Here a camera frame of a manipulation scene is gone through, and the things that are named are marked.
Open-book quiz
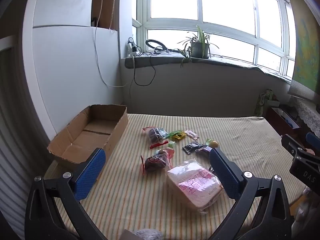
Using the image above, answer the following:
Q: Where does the sliced bread packet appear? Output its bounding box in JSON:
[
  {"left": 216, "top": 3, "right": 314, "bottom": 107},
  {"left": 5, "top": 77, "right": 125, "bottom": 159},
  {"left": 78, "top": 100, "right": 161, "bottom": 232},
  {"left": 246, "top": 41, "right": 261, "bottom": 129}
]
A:
[{"left": 166, "top": 158, "right": 224, "bottom": 214}]

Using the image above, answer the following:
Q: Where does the black ring light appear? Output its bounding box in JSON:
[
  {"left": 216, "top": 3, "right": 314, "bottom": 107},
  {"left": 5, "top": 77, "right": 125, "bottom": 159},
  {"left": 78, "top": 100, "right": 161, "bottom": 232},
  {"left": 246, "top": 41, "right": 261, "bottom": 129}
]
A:
[{"left": 146, "top": 39, "right": 165, "bottom": 54}]

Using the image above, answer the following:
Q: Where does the brown chocolate bar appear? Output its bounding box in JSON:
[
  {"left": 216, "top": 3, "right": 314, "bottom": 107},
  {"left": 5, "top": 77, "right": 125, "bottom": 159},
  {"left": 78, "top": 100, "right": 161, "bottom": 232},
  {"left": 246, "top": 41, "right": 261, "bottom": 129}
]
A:
[{"left": 195, "top": 144, "right": 213, "bottom": 155}]

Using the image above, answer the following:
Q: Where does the white framed window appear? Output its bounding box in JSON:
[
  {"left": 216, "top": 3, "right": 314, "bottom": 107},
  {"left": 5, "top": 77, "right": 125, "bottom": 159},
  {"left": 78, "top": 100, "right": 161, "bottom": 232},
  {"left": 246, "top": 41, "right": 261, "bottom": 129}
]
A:
[{"left": 132, "top": 0, "right": 298, "bottom": 80}]

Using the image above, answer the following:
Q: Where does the grey windowsill cloth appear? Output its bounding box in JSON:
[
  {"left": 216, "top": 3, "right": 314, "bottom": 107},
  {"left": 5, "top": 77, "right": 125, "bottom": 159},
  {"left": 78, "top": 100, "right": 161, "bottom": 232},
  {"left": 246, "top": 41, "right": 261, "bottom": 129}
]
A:
[{"left": 124, "top": 54, "right": 293, "bottom": 83}]

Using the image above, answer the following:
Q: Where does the small black snack packet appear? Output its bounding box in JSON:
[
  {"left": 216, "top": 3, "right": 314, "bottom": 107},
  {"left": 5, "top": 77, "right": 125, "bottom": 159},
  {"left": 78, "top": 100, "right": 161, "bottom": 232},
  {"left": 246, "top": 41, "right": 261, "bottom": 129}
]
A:
[{"left": 182, "top": 141, "right": 202, "bottom": 154}]

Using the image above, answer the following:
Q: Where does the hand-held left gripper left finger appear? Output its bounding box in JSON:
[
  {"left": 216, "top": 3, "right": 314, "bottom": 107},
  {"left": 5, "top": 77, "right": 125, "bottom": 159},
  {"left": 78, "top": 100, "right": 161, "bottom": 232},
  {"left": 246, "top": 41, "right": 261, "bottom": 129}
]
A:
[{"left": 24, "top": 148, "right": 107, "bottom": 240}]

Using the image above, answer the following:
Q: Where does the potted spider plant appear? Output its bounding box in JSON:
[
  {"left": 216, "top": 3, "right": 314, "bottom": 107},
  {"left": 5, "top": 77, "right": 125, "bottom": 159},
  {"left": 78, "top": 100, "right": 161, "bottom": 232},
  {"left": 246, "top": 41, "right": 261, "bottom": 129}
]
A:
[{"left": 178, "top": 25, "right": 220, "bottom": 68}]

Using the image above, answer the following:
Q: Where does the striped bed sheet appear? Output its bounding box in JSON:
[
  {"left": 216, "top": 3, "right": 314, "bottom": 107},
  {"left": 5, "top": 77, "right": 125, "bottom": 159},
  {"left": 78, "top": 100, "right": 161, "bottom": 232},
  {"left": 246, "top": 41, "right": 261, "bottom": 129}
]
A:
[{"left": 44, "top": 114, "right": 308, "bottom": 240}]

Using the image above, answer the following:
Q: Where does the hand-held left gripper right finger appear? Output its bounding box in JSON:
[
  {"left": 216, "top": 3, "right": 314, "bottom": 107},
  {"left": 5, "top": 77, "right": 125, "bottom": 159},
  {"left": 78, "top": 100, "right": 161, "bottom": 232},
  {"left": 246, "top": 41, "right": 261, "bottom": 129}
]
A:
[{"left": 207, "top": 148, "right": 294, "bottom": 240}]

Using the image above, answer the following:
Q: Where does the pink white candy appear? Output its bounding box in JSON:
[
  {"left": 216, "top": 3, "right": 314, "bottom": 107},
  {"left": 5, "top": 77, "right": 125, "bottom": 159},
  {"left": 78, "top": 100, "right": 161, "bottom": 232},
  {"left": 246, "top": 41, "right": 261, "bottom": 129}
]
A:
[{"left": 184, "top": 129, "right": 200, "bottom": 140}]

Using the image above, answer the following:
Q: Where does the chocolate cake clear packet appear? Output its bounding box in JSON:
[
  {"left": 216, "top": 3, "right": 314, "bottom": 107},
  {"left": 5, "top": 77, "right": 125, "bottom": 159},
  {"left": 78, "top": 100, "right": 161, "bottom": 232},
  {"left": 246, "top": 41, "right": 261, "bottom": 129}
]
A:
[
  {"left": 142, "top": 127, "right": 169, "bottom": 150},
  {"left": 140, "top": 154, "right": 173, "bottom": 175}
]

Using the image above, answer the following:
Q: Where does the white lace cloth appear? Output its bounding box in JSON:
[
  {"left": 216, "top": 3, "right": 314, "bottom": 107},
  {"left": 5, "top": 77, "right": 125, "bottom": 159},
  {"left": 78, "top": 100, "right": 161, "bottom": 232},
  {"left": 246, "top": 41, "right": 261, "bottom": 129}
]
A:
[{"left": 295, "top": 97, "right": 320, "bottom": 133}]

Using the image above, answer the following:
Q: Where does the white power strip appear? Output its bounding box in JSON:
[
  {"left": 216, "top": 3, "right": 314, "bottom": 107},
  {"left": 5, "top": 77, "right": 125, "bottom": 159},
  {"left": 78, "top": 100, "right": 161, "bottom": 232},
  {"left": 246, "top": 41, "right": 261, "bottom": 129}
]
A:
[{"left": 126, "top": 42, "right": 140, "bottom": 57}]

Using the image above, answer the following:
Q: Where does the brown cardboard box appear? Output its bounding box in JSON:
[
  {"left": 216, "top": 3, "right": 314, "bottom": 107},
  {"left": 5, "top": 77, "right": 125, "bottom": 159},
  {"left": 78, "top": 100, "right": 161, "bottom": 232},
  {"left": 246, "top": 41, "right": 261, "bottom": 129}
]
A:
[{"left": 47, "top": 104, "right": 129, "bottom": 172}]

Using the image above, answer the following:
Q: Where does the wall map poster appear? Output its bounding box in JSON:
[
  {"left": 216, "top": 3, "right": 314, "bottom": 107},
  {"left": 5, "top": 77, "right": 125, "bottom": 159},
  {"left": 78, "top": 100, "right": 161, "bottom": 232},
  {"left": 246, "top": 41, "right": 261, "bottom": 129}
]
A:
[{"left": 287, "top": 0, "right": 320, "bottom": 98}]

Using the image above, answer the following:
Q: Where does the dark wooden nightstand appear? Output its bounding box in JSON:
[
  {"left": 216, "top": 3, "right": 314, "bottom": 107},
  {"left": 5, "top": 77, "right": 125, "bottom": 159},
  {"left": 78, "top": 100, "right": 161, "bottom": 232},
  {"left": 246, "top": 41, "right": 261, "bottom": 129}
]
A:
[{"left": 265, "top": 106, "right": 303, "bottom": 143}]

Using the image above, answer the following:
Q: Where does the wooden wall shelf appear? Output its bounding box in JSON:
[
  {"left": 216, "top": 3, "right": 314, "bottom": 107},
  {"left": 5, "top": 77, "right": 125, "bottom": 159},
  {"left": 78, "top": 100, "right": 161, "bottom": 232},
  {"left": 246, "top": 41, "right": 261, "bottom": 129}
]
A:
[{"left": 91, "top": 0, "right": 120, "bottom": 30}]

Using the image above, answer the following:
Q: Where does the white wardrobe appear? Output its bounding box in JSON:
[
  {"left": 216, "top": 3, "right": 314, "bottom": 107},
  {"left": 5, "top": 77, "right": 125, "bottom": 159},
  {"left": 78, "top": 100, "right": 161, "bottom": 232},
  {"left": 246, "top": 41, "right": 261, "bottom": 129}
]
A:
[{"left": 22, "top": 0, "right": 120, "bottom": 140}]

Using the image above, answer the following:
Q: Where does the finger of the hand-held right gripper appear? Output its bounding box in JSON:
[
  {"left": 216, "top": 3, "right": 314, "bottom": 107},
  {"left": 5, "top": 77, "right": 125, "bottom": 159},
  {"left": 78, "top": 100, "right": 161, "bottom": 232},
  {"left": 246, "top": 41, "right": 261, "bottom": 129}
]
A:
[
  {"left": 305, "top": 132, "right": 320, "bottom": 153},
  {"left": 281, "top": 134, "right": 307, "bottom": 159}
]

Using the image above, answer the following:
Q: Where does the green patterned bag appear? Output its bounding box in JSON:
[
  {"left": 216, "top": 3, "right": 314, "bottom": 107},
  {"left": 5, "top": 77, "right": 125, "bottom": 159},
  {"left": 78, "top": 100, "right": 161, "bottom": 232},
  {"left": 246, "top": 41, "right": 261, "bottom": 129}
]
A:
[{"left": 255, "top": 89, "right": 280, "bottom": 117}]

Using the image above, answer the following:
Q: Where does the white cable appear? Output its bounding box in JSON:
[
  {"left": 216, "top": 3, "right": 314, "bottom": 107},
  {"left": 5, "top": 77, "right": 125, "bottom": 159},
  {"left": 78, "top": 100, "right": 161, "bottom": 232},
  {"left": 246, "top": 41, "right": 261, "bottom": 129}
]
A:
[{"left": 94, "top": 0, "right": 130, "bottom": 88}]

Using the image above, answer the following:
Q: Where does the black power cable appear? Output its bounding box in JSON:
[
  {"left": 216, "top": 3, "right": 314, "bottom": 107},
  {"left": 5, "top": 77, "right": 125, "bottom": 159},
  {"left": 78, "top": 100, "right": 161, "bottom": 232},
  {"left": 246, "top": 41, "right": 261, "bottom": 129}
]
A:
[{"left": 134, "top": 52, "right": 157, "bottom": 87}]

